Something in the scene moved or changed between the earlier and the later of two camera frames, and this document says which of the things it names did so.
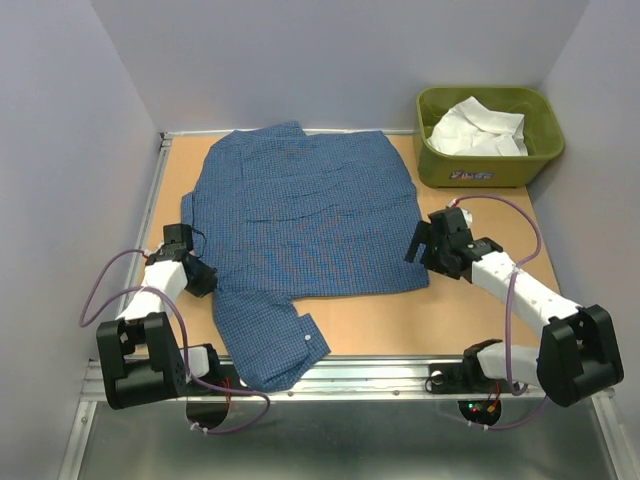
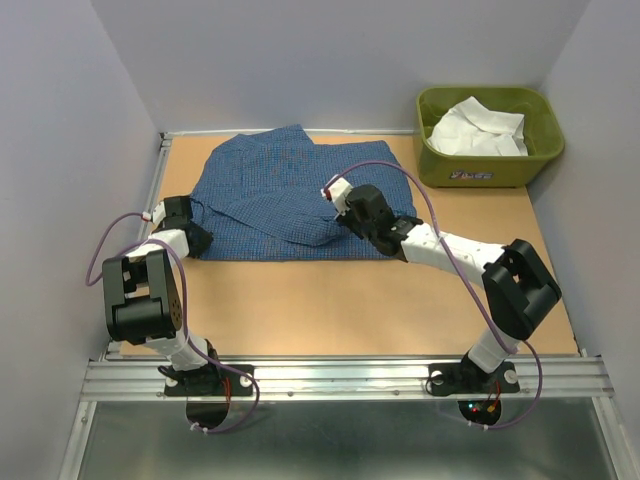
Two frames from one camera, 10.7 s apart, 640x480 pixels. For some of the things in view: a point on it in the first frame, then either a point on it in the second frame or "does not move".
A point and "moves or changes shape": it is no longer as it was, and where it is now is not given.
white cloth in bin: x=474 y=129 does not move
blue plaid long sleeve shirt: x=278 y=213 moves or changes shape
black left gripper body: x=200 y=283 to x=205 y=240
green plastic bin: x=544 y=139 does not move
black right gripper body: x=435 y=259 to x=350 y=220
